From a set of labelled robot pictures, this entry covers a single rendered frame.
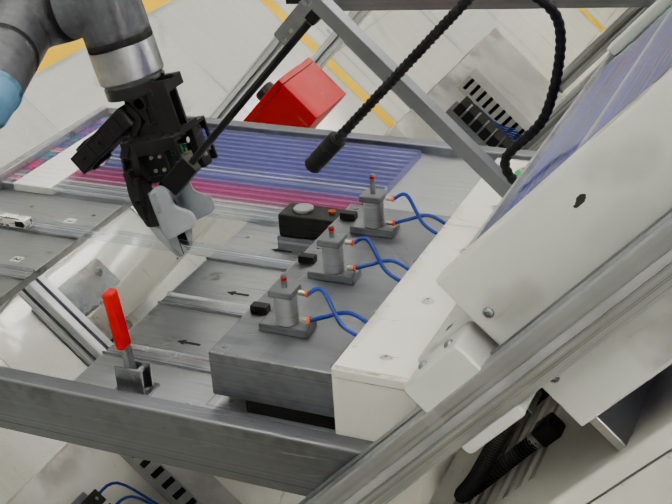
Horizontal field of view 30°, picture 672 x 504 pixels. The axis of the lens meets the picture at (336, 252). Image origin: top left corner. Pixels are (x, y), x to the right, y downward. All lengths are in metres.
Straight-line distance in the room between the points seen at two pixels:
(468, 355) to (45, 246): 0.73
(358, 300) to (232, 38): 2.45
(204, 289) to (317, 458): 0.35
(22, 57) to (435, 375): 0.61
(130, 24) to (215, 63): 2.11
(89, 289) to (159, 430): 1.54
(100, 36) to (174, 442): 0.46
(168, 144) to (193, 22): 2.19
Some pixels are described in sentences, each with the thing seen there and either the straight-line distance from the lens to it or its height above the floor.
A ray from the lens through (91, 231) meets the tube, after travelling 1.55.
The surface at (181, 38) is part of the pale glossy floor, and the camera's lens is 3.49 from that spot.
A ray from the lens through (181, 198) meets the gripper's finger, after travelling 1.49.
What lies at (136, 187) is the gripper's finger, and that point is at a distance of 1.43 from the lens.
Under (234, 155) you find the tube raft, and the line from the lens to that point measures 1.72.
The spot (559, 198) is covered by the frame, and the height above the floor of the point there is 1.51.
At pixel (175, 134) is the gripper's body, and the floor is 1.08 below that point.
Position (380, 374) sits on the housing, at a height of 1.26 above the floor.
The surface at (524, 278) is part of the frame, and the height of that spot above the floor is 1.45.
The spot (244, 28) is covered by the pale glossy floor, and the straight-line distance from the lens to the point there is 3.70.
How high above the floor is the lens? 1.92
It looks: 36 degrees down
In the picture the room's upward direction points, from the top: 46 degrees clockwise
